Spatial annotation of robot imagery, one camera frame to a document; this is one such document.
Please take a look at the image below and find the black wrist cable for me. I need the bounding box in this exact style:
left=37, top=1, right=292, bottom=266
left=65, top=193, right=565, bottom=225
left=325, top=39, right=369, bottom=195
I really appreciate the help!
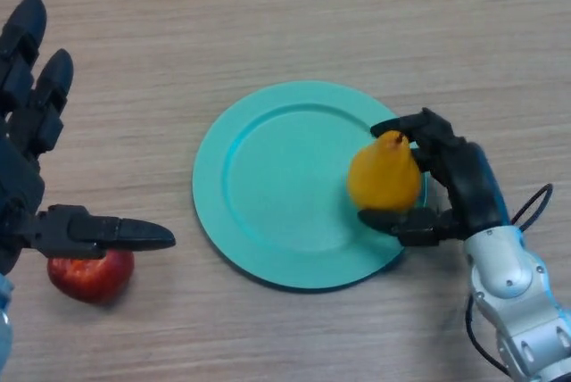
left=510, top=183, right=555, bottom=232
left=464, top=295, right=510, bottom=377

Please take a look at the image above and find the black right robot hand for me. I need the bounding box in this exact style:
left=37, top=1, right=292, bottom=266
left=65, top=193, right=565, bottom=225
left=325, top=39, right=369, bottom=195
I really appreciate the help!
left=356, top=107, right=512, bottom=248

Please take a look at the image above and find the green round plate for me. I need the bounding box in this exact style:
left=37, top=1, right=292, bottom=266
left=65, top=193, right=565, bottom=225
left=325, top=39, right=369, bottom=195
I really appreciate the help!
left=192, top=79, right=429, bottom=294

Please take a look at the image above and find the red apple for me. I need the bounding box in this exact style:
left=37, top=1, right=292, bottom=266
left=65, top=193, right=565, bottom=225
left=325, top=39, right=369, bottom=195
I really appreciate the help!
left=46, top=247, right=136, bottom=305

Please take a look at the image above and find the yellow pear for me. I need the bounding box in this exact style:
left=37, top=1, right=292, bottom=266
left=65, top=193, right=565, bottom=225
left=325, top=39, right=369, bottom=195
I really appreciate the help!
left=346, top=130, right=423, bottom=213

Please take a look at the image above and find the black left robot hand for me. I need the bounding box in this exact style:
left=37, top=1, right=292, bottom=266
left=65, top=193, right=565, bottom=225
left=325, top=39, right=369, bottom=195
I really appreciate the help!
left=0, top=0, right=177, bottom=276

